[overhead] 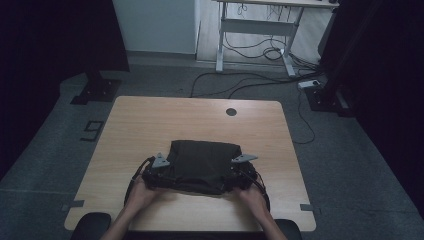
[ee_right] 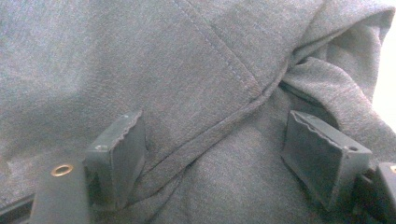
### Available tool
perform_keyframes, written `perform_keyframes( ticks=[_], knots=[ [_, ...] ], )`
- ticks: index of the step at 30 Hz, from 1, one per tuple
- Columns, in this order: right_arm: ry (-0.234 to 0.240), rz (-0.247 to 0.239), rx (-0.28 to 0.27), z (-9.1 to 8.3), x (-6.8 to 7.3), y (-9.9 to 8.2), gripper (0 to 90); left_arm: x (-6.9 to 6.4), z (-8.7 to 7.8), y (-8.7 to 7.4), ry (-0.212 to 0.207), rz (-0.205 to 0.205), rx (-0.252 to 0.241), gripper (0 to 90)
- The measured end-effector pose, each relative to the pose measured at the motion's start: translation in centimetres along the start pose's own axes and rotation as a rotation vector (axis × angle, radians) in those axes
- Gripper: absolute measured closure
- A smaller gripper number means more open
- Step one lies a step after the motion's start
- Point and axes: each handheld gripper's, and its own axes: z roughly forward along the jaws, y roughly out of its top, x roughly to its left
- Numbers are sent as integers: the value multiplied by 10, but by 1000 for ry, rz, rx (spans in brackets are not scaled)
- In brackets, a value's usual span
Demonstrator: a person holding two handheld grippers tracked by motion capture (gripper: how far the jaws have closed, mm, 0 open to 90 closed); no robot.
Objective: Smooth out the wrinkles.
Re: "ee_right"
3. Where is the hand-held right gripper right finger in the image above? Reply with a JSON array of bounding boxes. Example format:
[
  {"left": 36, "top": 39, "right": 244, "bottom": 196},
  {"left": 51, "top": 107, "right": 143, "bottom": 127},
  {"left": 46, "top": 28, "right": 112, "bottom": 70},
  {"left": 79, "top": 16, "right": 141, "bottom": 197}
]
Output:
[{"left": 280, "top": 110, "right": 396, "bottom": 223}]

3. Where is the dark grey garment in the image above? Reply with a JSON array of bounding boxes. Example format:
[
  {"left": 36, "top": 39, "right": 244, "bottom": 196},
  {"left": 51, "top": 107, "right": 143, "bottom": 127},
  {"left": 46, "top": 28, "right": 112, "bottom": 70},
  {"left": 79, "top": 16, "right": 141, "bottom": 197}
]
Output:
[{"left": 0, "top": 0, "right": 396, "bottom": 224}]

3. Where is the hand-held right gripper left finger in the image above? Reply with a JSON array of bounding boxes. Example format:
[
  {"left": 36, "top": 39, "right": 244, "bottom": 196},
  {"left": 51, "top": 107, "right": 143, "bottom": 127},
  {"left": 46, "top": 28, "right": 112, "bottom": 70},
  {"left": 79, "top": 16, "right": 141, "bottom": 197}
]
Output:
[{"left": 31, "top": 110, "right": 148, "bottom": 224}]

